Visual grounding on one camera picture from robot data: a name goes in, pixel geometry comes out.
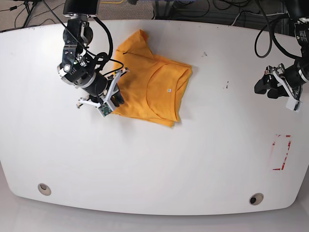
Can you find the table grommet hole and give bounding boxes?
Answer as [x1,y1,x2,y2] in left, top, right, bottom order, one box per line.
[249,193,264,205]
[38,183,51,196]

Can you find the orange yellow t-shirt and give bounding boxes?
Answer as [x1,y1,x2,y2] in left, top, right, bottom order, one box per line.
[113,30,192,127]

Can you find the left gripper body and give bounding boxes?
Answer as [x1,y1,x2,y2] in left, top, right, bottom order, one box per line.
[265,61,309,101]

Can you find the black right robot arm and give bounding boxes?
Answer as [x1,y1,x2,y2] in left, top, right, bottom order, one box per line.
[57,0,128,116]

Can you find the right table grommet hole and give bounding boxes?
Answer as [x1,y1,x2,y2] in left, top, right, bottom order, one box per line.
[249,193,264,205]

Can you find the black tripod stand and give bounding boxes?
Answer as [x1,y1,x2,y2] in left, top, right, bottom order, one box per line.
[14,0,41,29]

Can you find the red tape marker rectangle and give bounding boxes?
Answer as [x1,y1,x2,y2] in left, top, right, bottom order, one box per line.
[269,134,292,171]

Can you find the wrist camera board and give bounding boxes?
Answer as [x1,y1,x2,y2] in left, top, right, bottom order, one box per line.
[286,97,302,112]
[97,103,112,117]

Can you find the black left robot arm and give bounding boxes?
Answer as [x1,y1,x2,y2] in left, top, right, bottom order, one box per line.
[254,0,309,112]

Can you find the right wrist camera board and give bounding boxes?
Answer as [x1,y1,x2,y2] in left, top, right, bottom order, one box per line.
[97,103,112,117]

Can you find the left table grommet hole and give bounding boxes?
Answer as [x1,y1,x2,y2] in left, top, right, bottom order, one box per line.
[38,183,51,196]

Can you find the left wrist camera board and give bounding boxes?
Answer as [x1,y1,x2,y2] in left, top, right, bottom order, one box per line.
[286,97,302,112]

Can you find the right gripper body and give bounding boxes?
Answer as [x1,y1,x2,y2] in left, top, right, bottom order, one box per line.
[57,61,128,111]

